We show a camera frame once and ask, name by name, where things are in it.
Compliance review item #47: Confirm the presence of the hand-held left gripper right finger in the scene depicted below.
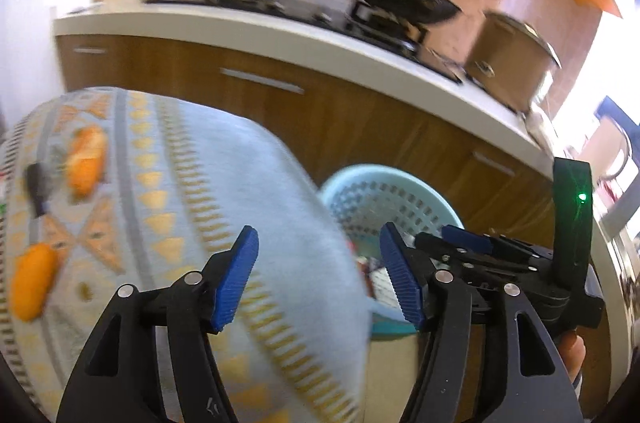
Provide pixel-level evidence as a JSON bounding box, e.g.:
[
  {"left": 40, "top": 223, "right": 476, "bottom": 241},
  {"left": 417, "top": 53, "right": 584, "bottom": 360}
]
[{"left": 379, "top": 223, "right": 583, "bottom": 423}]

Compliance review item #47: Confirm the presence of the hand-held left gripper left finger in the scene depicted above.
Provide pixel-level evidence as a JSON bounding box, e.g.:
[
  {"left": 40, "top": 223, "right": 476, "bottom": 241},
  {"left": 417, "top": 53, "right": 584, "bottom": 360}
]
[{"left": 55, "top": 225, "right": 260, "bottom": 423}]

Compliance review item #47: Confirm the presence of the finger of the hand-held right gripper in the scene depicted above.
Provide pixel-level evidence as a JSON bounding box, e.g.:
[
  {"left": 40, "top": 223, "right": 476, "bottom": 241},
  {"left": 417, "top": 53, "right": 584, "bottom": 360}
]
[
  {"left": 442, "top": 224, "right": 553, "bottom": 261},
  {"left": 412, "top": 232, "right": 546, "bottom": 296}
]

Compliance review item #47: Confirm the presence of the red white paper bowl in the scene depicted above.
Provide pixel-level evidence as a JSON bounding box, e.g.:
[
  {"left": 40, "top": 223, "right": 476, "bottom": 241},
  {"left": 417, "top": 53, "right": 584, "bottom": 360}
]
[{"left": 352, "top": 253, "right": 401, "bottom": 306}]

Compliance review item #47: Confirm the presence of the light blue plastic wastebasket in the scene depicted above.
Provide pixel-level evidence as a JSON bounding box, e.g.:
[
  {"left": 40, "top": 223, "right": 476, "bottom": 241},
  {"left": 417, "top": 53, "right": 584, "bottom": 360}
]
[{"left": 317, "top": 163, "right": 466, "bottom": 339}]

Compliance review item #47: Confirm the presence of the person's right hand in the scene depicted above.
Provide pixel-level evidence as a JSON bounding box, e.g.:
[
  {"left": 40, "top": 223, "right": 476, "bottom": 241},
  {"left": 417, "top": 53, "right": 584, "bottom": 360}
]
[{"left": 557, "top": 330, "right": 587, "bottom": 389}]

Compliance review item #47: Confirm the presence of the patterned blue tablecloth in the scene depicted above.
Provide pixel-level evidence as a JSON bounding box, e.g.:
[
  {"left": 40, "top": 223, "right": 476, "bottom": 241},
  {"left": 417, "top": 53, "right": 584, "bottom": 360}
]
[{"left": 0, "top": 87, "right": 373, "bottom": 423}]

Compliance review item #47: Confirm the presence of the wooden kitchen cabinet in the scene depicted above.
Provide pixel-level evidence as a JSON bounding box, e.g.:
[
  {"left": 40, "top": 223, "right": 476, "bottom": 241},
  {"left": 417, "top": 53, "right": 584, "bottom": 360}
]
[{"left": 54, "top": 34, "right": 561, "bottom": 254}]

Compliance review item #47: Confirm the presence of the brown rice cooker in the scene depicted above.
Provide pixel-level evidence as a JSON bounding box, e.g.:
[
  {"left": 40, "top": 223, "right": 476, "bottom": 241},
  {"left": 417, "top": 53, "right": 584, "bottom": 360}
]
[{"left": 465, "top": 13, "right": 563, "bottom": 114}]

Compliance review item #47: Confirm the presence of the orange food piece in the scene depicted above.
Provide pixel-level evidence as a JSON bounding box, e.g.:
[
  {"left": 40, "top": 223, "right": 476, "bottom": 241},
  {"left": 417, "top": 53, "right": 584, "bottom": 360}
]
[
  {"left": 65, "top": 126, "right": 108, "bottom": 199},
  {"left": 10, "top": 243, "right": 60, "bottom": 323}
]

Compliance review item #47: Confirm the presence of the small black object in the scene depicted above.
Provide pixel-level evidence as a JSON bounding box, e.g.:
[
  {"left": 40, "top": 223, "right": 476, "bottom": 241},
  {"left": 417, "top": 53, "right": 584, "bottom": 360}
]
[{"left": 25, "top": 162, "right": 51, "bottom": 219}]

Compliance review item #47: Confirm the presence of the white kitchen countertop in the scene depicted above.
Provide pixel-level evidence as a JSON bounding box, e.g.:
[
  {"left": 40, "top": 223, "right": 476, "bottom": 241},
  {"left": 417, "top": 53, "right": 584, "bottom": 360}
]
[{"left": 52, "top": 10, "right": 556, "bottom": 176}]

